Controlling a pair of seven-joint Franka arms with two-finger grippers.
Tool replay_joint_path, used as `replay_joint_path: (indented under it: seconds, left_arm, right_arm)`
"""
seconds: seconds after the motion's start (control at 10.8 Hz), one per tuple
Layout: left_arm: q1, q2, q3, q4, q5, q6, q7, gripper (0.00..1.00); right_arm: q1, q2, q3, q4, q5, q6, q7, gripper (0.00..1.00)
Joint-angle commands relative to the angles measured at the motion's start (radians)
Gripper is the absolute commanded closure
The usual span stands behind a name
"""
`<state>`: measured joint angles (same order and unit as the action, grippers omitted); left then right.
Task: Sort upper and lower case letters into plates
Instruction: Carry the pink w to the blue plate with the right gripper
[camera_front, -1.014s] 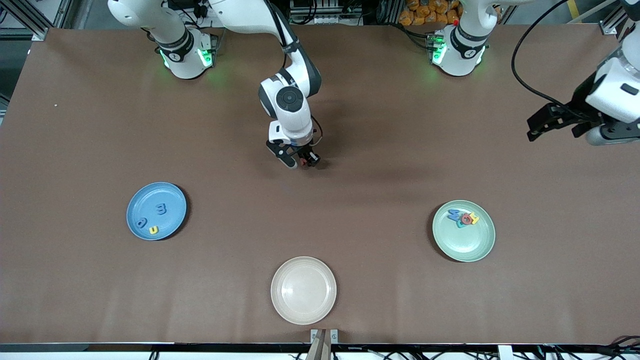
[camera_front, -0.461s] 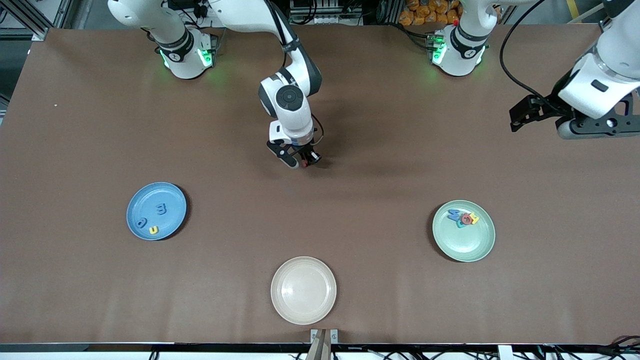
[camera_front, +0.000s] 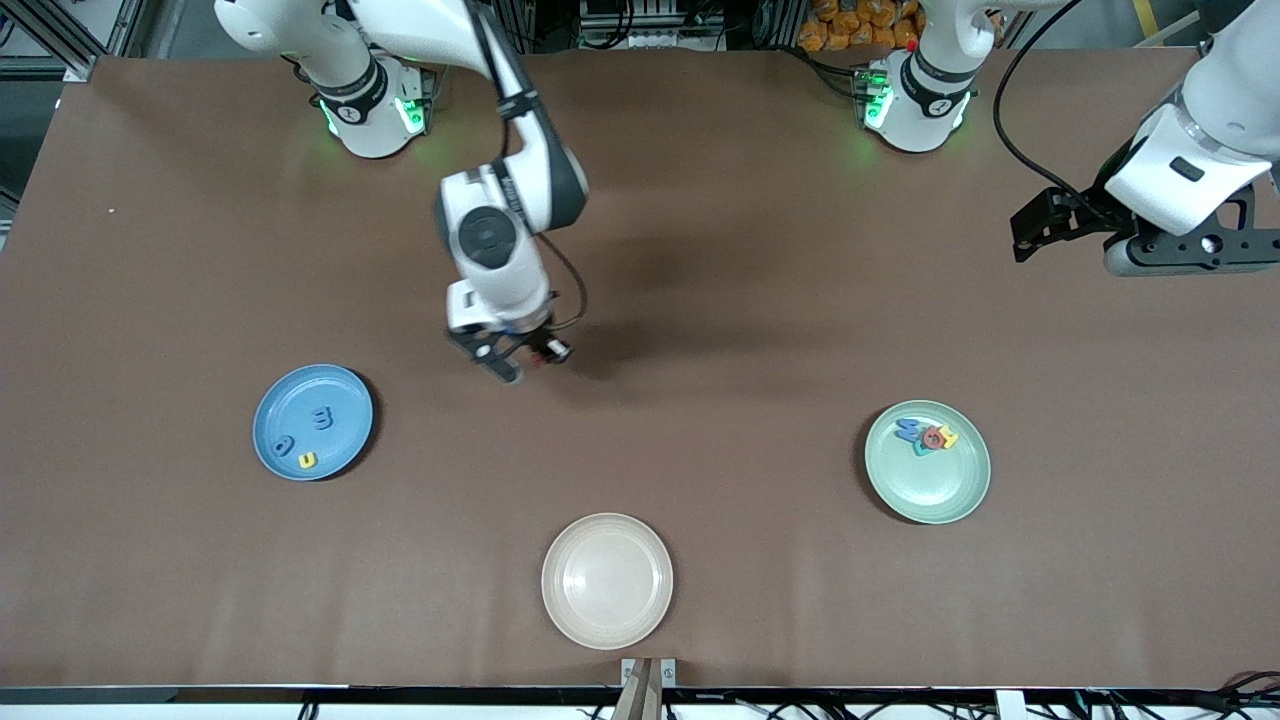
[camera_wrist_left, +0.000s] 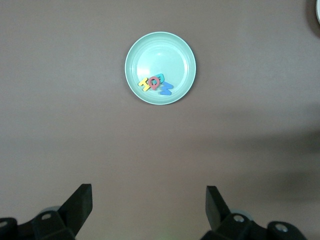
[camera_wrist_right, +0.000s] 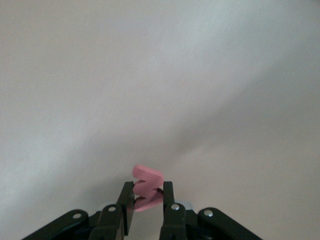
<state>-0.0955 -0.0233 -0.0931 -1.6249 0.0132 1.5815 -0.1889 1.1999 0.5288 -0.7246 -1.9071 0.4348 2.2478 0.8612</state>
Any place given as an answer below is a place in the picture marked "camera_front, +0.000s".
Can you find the red letter Q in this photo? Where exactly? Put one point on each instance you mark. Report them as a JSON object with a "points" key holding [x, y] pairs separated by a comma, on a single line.
{"points": [[929, 438]]}

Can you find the metal equipment rack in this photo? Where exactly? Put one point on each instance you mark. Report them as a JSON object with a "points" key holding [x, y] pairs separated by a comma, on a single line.
{"points": [[650, 38]]}

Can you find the blue plate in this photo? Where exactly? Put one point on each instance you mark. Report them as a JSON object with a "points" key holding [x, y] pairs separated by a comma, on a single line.
{"points": [[330, 390]]}

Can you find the green plate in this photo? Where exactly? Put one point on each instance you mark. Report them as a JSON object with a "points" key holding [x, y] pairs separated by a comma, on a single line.
{"points": [[927, 485]]}

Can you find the blue small letter g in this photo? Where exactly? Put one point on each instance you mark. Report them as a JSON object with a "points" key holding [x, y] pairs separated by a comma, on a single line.
{"points": [[281, 447]]}

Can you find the blue small letter m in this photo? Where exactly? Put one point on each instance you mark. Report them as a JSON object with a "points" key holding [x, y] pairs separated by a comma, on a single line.
{"points": [[322, 418]]}

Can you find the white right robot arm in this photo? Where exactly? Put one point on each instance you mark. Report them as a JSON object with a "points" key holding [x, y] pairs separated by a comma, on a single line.
{"points": [[300, 30]]}

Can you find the orange packaged goods pile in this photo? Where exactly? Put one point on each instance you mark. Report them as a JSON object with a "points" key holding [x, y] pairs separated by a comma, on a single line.
{"points": [[850, 30]]}

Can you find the beige plate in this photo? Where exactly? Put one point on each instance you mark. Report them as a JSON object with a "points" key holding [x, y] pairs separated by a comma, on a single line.
{"points": [[607, 581]]}

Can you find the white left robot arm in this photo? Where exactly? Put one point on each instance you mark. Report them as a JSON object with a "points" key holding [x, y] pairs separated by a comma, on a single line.
{"points": [[1230, 90]]}

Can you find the blue capital letter M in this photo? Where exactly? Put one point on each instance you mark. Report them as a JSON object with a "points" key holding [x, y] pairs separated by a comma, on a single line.
{"points": [[908, 431]]}

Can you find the metal table edge bracket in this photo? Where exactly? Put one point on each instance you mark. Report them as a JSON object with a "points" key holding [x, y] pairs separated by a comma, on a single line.
{"points": [[668, 673]]}

